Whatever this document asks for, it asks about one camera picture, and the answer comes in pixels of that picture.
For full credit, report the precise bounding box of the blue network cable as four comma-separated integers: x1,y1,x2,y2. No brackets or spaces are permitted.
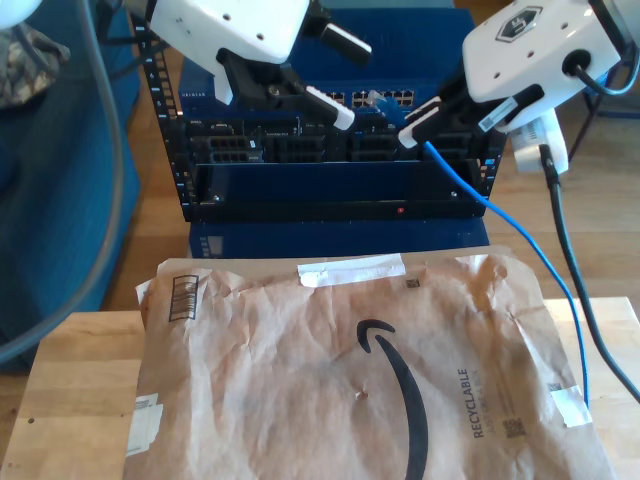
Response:
367,88,592,409

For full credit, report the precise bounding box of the black rack server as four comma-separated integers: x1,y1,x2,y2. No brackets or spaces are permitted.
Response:
182,115,494,165

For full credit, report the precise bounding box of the grey blue jacket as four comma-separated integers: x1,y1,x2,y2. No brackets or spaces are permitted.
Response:
592,47,632,97

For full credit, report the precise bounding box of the dark metal chair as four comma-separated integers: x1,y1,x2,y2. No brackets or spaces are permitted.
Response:
567,44,640,164

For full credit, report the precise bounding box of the blue chassis under rack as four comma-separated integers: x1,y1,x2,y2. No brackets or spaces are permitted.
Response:
187,219,491,260

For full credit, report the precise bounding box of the camouflage cloth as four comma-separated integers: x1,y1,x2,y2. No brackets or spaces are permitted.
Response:
0,24,72,109

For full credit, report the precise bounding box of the blue sofa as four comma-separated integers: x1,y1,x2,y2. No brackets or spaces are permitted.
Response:
0,0,142,374

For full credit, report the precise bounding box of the brown paper mailer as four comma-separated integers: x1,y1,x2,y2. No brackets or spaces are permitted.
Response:
122,252,619,480

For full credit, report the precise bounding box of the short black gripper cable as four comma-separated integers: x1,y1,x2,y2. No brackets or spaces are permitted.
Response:
562,0,632,97

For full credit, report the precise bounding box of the blue network switch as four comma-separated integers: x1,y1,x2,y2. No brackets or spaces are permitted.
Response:
178,7,498,117

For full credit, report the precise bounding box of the black rack frame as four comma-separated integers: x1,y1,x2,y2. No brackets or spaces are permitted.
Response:
127,0,506,224

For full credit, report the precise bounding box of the dark grey camera cable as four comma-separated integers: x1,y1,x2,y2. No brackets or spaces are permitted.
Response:
0,0,126,364

